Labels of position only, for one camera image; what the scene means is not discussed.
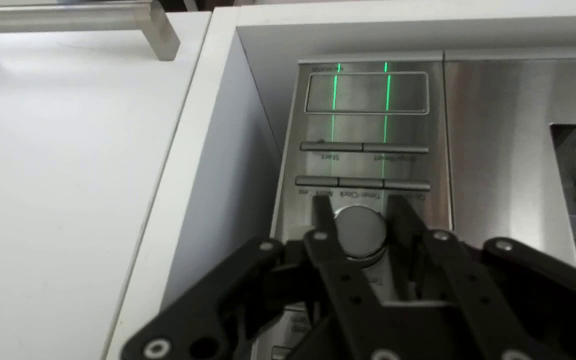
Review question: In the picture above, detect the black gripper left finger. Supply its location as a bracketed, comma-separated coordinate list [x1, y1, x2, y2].
[120, 196, 385, 360]

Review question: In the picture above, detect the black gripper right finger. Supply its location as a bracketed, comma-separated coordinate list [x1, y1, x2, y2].
[385, 196, 576, 360]

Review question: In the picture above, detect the round silver microwave knob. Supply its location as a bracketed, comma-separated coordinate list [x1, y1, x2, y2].
[333, 204, 390, 264]

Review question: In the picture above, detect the stainless steel microwave oven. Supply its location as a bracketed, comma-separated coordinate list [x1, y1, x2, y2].
[104, 0, 576, 360]

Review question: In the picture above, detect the stainless steel microwave body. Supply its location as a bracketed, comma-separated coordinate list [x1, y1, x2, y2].
[269, 57, 454, 360]

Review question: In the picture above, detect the narrow white cabinet door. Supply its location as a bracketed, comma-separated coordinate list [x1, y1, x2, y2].
[0, 13, 213, 360]

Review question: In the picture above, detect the short steel bar handle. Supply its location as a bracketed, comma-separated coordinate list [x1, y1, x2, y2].
[0, 0, 181, 65]

